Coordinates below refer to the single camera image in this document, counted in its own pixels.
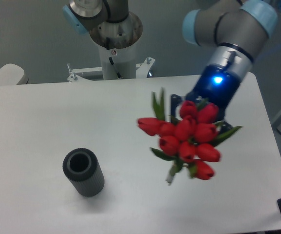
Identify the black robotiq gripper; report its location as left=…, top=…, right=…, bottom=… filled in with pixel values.
left=170, top=65, right=241, bottom=134

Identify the red tulip bouquet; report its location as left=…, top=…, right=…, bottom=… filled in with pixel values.
left=137, top=90, right=241, bottom=185

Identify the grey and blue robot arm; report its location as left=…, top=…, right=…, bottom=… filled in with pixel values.
left=62, top=0, right=278, bottom=120

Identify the dark grey ribbed vase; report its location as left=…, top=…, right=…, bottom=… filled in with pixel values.
left=62, top=148, right=105, bottom=197

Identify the white chair armrest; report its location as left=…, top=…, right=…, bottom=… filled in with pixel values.
left=0, top=63, right=29, bottom=86

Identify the white pedestal base frame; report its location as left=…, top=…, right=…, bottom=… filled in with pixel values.
left=67, top=57, right=156, bottom=82

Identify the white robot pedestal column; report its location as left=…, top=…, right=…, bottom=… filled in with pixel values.
left=88, top=13, right=143, bottom=80

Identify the black cable on pedestal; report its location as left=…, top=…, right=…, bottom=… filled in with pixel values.
left=108, top=57, right=123, bottom=79

